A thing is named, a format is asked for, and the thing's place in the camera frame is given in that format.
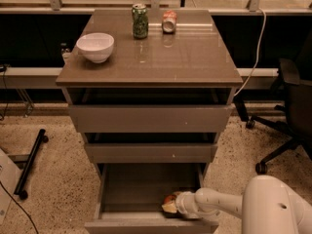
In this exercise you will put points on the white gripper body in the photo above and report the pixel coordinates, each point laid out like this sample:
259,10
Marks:
183,203

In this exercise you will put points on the black wheeled stand base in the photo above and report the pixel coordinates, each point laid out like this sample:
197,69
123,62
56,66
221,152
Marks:
20,191

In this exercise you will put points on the red and white soda can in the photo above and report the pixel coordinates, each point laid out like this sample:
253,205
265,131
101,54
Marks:
169,21

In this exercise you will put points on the small bottle behind cabinet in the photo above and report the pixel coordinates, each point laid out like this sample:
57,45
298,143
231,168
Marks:
65,51

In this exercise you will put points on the green soda can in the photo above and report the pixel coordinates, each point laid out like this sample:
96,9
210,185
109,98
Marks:
140,21

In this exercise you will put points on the top grey drawer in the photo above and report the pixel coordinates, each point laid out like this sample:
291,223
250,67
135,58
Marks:
149,118

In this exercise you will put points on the grey drawer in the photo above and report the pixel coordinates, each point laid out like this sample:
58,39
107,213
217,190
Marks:
131,196
151,148
149,118

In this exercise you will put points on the red apple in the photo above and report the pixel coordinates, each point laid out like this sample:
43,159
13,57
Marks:
170,199

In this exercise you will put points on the white ceramic bowl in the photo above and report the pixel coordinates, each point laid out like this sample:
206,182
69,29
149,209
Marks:
96,47

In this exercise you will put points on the grey drawer cabinet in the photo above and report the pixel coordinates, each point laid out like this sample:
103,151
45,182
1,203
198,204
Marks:
189,67

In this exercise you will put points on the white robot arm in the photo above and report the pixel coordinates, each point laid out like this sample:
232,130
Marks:
267,206

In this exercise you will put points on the bottom grey drawer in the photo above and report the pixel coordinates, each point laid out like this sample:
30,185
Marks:
131,196

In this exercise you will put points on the middle grey drawer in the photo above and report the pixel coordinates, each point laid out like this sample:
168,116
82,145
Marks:
151,148

